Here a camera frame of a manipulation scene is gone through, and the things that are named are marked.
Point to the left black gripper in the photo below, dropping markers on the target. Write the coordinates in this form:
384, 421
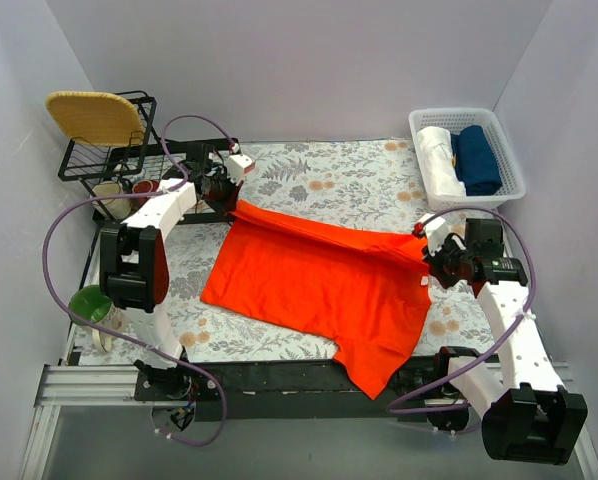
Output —
226, 191

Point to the rolled blue t shirt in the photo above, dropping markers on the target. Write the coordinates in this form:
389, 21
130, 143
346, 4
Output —
475, 163

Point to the woven yellow plate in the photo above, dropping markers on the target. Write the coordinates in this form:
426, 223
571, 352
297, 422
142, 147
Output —
96, 118

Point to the black wire dish rack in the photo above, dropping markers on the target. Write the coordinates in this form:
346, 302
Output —
90, 165

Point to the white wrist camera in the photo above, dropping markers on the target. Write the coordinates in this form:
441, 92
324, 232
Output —
434, 230
238, 166

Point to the orange t shirt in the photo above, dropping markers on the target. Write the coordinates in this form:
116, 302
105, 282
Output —
363, 290

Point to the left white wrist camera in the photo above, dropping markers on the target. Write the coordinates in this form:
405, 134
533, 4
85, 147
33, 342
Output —
238, 166

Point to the rolled white t shirt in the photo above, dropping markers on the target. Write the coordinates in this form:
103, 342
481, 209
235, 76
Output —
436, 150

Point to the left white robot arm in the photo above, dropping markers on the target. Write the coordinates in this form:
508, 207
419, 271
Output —
133, 270

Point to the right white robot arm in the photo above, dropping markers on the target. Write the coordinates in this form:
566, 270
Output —
527, 415

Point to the red mug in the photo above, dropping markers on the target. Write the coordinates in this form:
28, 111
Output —
144, 186

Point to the cream mug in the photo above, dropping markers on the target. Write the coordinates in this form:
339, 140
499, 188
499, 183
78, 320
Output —
111, 203

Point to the aluminium frame rail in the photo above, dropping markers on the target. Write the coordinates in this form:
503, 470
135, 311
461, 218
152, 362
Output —
87, 425

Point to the floral table mat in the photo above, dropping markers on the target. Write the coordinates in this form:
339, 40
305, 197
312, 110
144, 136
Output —
366, 185

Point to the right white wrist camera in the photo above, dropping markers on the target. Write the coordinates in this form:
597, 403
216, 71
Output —
434, 230

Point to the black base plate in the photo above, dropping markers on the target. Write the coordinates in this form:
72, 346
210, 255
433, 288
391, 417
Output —
305, 389

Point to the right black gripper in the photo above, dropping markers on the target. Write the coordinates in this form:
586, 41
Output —
439, 262

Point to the green floral mug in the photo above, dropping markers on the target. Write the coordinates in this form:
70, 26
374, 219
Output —
91, 304

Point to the white plastic basket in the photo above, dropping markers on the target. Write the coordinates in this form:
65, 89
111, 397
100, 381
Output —
455, 119

